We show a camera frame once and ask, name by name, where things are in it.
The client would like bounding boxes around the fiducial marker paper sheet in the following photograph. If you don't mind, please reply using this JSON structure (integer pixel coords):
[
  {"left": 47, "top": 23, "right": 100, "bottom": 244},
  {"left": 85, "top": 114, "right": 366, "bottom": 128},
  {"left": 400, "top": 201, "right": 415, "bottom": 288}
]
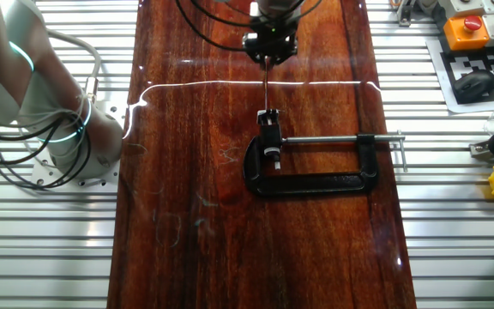
[{"left": 425, "top": 37, "right": 494, "bottom": 115}]

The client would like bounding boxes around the black computer mouse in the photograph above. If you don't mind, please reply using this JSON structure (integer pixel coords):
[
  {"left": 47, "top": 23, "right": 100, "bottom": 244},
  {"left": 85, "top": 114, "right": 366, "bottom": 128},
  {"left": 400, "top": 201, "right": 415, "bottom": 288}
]
[{"left": 451, "top": 70, "right": 494, "bottom": 105}]

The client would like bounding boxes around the grey hose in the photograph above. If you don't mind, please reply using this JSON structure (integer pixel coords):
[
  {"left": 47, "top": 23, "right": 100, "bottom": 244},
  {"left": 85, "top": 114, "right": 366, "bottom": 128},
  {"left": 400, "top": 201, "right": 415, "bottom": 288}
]
[{"left": 43, "top": 27, "right": 102, "bottom": 104}]

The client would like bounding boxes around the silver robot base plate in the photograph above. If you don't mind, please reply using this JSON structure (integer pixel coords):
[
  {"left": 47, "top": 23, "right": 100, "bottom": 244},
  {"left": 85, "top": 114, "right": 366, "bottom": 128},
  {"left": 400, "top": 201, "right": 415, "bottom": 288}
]
[{"left": 31, "top": 100, "right": 122, "bottom": 189}]

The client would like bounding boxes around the thick black cable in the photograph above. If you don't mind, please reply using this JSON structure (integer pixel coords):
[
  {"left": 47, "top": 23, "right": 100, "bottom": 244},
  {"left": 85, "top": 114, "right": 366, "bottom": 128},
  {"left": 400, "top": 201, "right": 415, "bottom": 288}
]
[{"left": 174, "top": 0, "right": 250, "bottom": 52}]

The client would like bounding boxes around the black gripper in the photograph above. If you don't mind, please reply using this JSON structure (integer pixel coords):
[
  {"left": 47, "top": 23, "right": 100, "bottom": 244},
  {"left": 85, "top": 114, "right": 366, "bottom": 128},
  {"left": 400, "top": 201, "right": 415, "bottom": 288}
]
[{"left": 242, "top": 19, "right": 299, "bottom": 67}]

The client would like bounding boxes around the orange emergency stop box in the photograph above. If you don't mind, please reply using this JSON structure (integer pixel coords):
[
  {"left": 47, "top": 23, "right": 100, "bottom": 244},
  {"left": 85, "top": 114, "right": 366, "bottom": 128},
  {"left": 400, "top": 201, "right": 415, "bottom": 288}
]
[{"left": 443, "top": 15, "right": 491, "bottom": 52}]

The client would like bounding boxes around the black metal C-clamp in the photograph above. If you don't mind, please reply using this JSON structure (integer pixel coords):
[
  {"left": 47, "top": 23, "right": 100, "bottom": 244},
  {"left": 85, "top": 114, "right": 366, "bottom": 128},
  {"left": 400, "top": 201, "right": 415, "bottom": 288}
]
[{"left": 242, "top": 130, "right": 409, "bottom": 198}]

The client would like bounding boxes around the glossy wood grain board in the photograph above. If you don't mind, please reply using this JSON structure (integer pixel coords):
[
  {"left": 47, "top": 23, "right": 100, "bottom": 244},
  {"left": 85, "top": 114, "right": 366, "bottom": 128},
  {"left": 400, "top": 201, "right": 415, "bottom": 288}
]
[{"left": 106, "top": 0, "right": 418, "bottom": 309}]

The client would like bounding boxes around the silver metal bracket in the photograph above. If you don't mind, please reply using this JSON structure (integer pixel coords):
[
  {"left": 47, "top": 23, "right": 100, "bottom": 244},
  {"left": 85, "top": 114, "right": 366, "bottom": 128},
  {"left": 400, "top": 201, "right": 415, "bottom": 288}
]
[{"left": 396, "top": 0, "right": 416, "bottom": 27}]

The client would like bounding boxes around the thin metal pin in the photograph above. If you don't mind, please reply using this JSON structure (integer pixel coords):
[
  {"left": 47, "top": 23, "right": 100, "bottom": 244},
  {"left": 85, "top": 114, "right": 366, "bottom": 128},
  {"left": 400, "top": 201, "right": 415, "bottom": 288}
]
[{"left": 262, "top": 58, "right": 270, "bottom": 111}]

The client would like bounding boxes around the black pencil sharpener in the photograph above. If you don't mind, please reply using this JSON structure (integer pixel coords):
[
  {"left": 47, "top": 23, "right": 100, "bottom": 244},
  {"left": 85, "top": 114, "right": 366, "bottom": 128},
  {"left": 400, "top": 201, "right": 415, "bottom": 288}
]
[{"left": 256, "top": 108, "right": 286, "bottom": 172}]

